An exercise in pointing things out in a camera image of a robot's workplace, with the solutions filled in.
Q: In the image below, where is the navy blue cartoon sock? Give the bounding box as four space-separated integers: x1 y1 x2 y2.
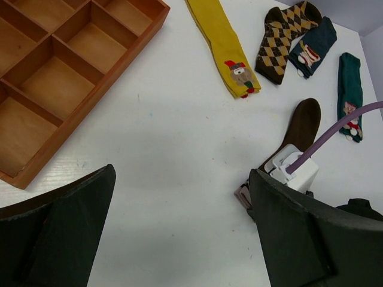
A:
288 17 338 79

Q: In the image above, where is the orange compartment tray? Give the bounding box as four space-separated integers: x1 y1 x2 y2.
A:
1 0 170 189

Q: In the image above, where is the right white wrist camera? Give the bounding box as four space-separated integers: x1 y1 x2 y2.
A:
263 143 319 192

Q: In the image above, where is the brown striped-cuff sock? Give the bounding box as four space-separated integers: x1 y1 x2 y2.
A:
233 97 321 224

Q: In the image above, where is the dark green cartoon sock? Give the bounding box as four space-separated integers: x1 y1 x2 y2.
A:
337 53 363 143

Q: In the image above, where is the yellow cartoon sock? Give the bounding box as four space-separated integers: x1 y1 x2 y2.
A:
186 1 261 99

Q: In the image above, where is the brown argyle sock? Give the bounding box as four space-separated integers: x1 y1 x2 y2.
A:
255 1 323 85

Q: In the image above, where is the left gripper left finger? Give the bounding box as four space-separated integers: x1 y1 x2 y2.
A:
1 164 116 286

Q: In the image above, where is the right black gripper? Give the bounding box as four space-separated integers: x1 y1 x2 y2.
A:
337 199 383 221

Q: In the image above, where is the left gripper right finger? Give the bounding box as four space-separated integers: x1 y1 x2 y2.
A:
249 169 382 286

